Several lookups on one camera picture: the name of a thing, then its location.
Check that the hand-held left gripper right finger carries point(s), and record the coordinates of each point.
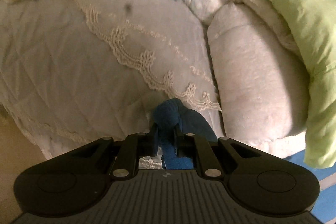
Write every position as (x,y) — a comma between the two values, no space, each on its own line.
(204,155)

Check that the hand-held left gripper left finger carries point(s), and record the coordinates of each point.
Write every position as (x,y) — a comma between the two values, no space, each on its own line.
(126,155)

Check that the blue fleece jacket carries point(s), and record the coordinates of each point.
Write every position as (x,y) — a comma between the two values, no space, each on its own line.
(168,113)

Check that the white quilted comforter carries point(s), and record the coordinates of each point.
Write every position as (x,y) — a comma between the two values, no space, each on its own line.
(252,74)

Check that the grey lace-trimmed bedspread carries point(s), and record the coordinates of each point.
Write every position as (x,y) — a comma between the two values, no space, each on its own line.
(65,56)

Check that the light blue sheet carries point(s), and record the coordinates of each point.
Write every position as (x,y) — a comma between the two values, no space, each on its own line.
(323,187)

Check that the light green blanket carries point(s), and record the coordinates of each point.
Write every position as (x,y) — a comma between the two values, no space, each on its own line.
(296,11)

